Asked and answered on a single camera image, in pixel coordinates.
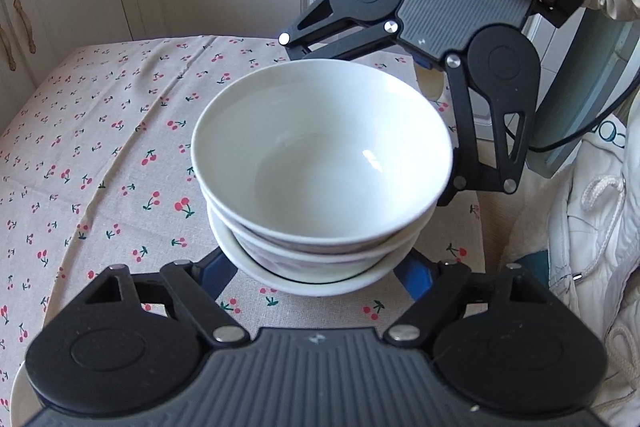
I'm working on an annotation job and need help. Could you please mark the white bowl pink flowers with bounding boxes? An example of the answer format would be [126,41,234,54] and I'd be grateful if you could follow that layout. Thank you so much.
[206,200,435,259]
[191,60,452,245]

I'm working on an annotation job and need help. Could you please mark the white jacket torso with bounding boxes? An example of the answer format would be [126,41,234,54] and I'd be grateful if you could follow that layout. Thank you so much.
[514,1,640,427]

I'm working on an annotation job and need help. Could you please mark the bronze cabinet handle right pair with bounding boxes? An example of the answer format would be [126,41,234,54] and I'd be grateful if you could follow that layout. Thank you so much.
[0,26,16,72]

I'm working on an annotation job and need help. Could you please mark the bronze cabinet handle far right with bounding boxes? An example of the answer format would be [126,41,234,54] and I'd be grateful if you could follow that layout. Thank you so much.
[13,0,37,54]

